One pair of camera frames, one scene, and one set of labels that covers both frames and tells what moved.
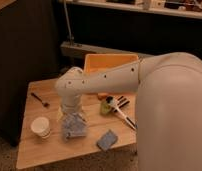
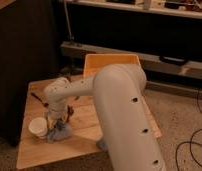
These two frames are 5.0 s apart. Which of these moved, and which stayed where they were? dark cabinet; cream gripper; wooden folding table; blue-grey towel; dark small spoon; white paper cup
Moved: blue-grey towel; cream gripper
Stayed: dark cabinet; wooden folding table; white paper cup; dark small spoon
